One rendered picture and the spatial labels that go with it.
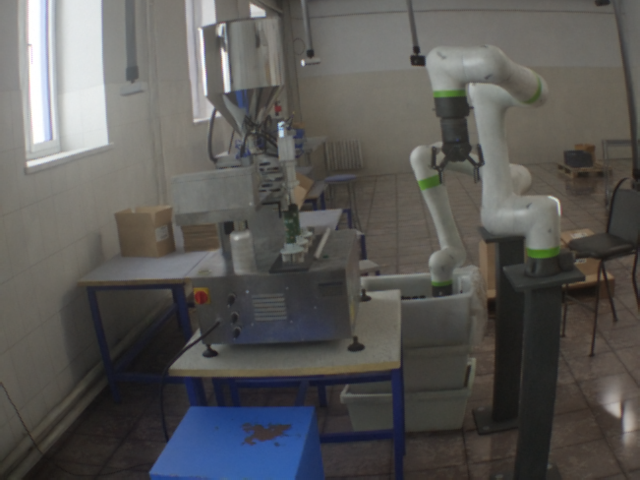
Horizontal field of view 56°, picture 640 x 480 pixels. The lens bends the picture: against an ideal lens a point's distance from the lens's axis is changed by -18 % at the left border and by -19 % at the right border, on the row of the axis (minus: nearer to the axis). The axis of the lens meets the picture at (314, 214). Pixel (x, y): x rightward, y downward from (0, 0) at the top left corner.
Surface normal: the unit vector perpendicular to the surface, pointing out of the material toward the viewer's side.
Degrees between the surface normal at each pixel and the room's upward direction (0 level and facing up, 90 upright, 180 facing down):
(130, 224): 97
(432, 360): 96
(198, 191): 90
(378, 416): 96
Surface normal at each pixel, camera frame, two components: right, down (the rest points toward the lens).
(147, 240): -0.43, 0.20
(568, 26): -0.11, 0.18
